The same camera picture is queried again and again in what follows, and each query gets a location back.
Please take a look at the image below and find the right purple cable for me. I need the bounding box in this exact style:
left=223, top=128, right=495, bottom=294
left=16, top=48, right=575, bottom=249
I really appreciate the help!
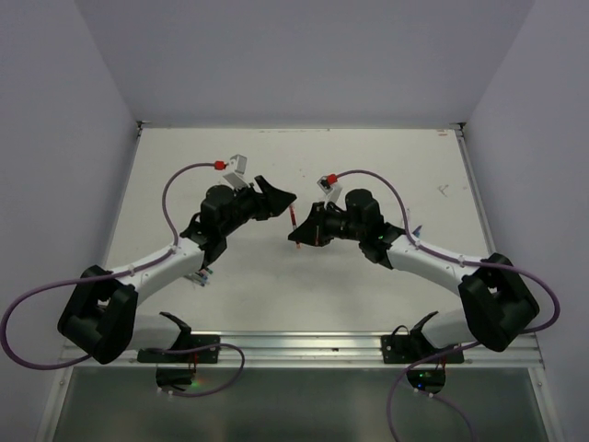
left=333, top=169, right=561, bottom=442

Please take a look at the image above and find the aluminium right side rail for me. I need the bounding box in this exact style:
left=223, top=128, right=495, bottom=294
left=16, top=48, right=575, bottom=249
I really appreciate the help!
left=453, top=122, right=521, bottom=331

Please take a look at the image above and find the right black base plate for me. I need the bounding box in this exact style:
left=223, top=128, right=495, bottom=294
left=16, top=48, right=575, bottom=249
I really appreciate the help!
left=380, top=334, right=450, bottom=365

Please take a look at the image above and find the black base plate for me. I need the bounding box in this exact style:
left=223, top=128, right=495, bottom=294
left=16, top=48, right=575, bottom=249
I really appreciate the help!
left=137, top=334, right=220, bottom=366
left=380, top=334, right=450, bottom=365

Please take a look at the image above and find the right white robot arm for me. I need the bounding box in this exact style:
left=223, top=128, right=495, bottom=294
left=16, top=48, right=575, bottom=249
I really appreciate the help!
left=288, top=189, right=539, bottom=362

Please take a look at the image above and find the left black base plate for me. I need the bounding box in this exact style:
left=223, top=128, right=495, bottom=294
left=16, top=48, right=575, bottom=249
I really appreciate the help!
left=137, top=334, right=220, bottom=366

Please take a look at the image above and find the purple cable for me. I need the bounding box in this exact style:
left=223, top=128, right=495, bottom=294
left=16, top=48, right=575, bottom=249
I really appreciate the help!
left=333, top=169, right=561, bottom=442
left=1, top=159, right=229, bottom=370

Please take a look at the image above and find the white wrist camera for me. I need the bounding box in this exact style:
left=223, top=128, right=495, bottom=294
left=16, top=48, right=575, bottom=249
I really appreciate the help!
left=317, top=174, right=342, bottom=204
left=223, top=155, right=248, bottom=190

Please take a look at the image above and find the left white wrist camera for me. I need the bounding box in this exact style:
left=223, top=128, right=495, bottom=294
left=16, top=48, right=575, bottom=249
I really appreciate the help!
left=223, top=155, right=248, bottom=190

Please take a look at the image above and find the aluminium front rail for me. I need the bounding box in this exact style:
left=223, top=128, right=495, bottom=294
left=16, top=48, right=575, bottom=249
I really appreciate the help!
left=59, top=329, right=547, bottom=372

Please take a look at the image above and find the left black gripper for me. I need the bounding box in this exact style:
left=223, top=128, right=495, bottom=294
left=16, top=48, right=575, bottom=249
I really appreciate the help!
left=220, top=175, right=295, bottom=237

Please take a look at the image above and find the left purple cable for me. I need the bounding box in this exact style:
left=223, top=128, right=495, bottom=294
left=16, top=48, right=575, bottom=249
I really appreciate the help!
left=1, top=159, right=229, bottom=370

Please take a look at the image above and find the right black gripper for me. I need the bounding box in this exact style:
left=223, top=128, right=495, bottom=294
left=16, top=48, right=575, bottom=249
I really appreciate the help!
left=289, top=200, right=365, bottom=246

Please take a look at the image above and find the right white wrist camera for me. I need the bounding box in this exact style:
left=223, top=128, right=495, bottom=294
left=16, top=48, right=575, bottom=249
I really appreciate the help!
left=317, top=174, right=342, bottom=204

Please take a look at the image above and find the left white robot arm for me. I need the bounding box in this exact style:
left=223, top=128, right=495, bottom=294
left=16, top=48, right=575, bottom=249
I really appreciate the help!
left=57, top=176, right=296, bottom=365

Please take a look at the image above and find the red capped pen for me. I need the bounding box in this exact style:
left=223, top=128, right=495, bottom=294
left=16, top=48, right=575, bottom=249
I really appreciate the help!
left=289, top=204, right=301, bottom=250

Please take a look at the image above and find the aluminium rail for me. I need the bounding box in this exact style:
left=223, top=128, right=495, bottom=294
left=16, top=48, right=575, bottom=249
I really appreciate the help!
left=59, top=329, right=547, bottom=372
left=453, top=122, right=521, bottom=331

